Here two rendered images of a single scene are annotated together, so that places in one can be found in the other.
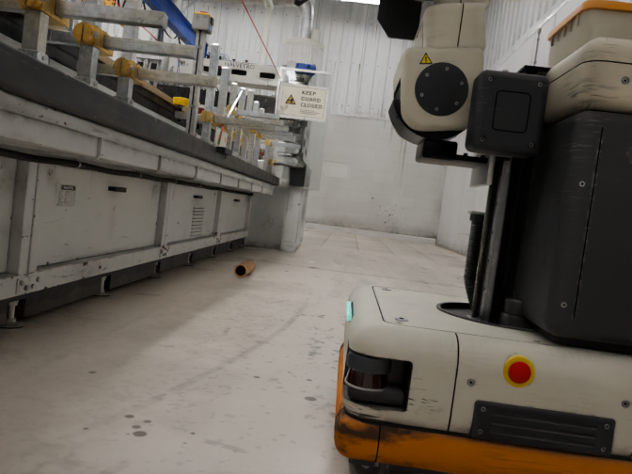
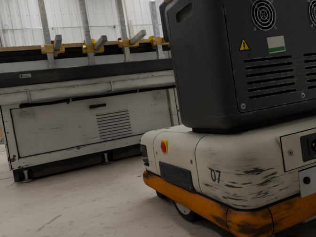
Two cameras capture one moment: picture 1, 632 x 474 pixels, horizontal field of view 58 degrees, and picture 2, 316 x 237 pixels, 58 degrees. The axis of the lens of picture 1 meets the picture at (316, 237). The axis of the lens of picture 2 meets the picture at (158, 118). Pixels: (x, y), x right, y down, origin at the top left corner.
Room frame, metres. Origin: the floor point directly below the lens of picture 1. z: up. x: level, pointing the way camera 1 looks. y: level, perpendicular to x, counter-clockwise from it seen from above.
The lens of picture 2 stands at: (0.50, -1.21, 0.39)
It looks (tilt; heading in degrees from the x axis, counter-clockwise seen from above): 3 degrees down; 64
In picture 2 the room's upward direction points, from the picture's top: 9 degrees counter-clockwise
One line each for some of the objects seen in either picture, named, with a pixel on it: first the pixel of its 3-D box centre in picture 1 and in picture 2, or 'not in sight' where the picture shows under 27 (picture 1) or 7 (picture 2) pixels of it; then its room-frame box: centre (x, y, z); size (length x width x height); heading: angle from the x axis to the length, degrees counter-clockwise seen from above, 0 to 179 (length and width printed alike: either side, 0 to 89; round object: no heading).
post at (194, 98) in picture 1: (196, 84); not in sight; (2.48, 0.60, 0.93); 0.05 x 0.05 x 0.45; 87
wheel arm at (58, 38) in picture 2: not in sight; (56, 47); (0.78, 0.63, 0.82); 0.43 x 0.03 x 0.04; 87
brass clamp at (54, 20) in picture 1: (43, 5); (128, 43); (1.26, 0.65, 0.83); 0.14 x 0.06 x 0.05; 177
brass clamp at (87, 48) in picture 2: not in sight; (92, 48); (1.02, 0.67, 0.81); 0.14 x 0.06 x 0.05; 177
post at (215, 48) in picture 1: (210, 94); not in sight; (2.74, 0.58, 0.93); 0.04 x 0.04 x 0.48; 87
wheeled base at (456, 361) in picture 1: (494, 371); (249, 153); (1.23, -0.42, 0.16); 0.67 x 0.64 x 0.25; 87
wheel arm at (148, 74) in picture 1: (147, 75); not in sight; (1.78, 0.58, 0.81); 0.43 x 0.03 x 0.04; 87
